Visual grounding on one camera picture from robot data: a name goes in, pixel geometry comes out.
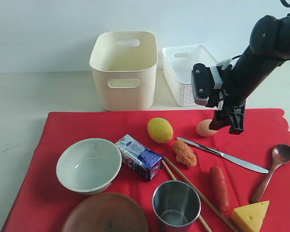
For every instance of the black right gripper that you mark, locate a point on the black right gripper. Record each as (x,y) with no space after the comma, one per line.
(239,81)

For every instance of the brown egg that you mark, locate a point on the brown egg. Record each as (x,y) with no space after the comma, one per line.
(203,130)

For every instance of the orange fried chicken piece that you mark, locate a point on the orange fried chicken piece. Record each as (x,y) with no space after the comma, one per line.
(184,154)

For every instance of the yellow lemon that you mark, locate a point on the yellow lemon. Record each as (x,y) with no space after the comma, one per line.
(160,130)

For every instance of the red sausage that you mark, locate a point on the red sausage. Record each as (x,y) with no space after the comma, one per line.
(220,188)

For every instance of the white perforated plastic basket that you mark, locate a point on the white perforated plastic basket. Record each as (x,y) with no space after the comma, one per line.
(178,62)

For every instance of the blue white milk carton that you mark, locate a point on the blue white milk carton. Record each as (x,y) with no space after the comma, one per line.
(138,157)

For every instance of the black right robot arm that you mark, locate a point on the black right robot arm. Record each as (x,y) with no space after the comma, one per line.
(269,48)

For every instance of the stainless steel table knife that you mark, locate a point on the stainless steel table knife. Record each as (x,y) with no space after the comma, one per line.
(235,160)

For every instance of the brown wooden spoon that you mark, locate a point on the brown wooden spoon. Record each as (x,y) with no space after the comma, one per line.
(280,156)

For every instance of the upper wooden chopstick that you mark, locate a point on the upper wooden chopstick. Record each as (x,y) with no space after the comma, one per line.
(201,195)

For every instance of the yellow cheese wedge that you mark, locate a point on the yellow cheese wedge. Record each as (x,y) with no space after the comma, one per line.
(249,218)

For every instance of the stainless steel cup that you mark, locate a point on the stainless steel cup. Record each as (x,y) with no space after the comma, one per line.
(176,206)

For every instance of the cream plastic storage bin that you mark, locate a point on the cream plastic storage bin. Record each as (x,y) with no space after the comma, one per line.
(124,65)

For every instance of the white ceramic bowl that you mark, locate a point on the white ceramic bowl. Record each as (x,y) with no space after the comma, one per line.
(89,166)

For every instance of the red tablecloth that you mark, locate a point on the red tablecloth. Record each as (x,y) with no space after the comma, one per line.
(43,204)

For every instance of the brown wooden plate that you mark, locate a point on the brown wooden plate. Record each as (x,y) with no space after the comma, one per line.
(106,212)

